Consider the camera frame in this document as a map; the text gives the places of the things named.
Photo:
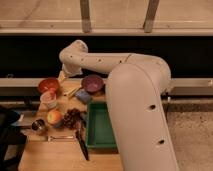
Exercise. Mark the yellow banana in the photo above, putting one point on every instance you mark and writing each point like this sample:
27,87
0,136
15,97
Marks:
70,93

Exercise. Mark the white pink cup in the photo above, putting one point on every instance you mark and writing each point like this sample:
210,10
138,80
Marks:
49,99

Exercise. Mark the small metal cup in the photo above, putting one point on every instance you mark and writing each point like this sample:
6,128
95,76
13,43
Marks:
39,127

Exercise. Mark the red orange bowl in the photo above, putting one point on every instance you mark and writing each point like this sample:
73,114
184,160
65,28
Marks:
48,84

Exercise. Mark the black handled knife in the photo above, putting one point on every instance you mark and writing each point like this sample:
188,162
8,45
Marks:
81,141

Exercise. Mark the brown pine cone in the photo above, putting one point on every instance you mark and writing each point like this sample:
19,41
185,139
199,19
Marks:
72,118

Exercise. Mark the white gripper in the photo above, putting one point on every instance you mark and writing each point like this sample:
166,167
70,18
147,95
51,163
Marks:
63,76

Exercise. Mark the purple bowl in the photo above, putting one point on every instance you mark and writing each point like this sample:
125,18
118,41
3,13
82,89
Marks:
92,83

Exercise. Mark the green plastic tray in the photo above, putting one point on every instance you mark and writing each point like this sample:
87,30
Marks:
99,132

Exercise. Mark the red yellow apple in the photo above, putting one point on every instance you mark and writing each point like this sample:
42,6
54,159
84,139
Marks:
54,117

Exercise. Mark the silver fork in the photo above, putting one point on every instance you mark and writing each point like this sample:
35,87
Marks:
52,138

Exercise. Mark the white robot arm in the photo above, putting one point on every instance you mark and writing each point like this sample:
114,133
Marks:
133,93

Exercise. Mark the black chair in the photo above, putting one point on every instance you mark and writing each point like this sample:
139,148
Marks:
9,135

